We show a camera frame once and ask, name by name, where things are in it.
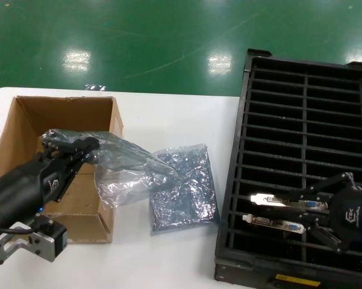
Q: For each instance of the yellow label sticker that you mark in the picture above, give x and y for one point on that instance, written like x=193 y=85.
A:
x=295 y=278

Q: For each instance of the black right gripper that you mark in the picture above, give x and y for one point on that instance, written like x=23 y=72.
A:
x=352 y=213

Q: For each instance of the graphics card with metal bracket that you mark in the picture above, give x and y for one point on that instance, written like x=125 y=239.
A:
x=262 y=198
x=259 y=221

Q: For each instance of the black slotted plastic container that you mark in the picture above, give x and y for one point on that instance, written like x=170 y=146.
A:
x=304 y=120

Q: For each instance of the small shiny plastic scrap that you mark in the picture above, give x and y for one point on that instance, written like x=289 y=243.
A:
x=94 y=87

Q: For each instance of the brown cardboard box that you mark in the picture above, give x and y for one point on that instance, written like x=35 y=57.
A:
x=72 y=111

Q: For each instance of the antistatic bag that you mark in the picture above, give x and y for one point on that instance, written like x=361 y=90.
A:
x=123 y=168
x=186 y=195

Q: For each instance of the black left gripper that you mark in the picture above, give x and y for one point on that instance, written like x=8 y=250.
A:
x=21 y=189

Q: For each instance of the left wrist silver black box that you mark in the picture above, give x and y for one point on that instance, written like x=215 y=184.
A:
x=51 y=242

